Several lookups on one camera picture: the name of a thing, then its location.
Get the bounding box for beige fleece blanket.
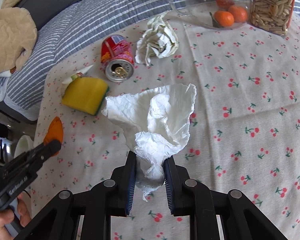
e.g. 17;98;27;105
0;0;37;74

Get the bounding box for beige paper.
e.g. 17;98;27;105
135;12;179;67

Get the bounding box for white wrapper scrap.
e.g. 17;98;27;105
62;65;93;86

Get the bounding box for person's left hand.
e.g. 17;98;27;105
0;193;31;240

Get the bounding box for white trash bin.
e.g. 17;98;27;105
14;135;34;158

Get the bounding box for white tissue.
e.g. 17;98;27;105
101;83;197;197

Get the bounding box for clear glass jar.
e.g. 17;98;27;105
167;0;254;30

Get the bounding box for orange tangerine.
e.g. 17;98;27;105
213;10;235;27
216;0;235;10
228;5;248;23

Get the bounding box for red soda can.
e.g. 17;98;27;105
101;34;134;83

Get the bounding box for blue striped quilt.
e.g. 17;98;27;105
0;0;300;122

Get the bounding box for seed filled jar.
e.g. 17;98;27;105
250;0;295;36

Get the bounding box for orange peel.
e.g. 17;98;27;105
43;116;64;145

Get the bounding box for cherry print tablecloth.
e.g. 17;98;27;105
28;12;300;239

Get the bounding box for yellow green sponge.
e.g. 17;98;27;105
61;77;109;115

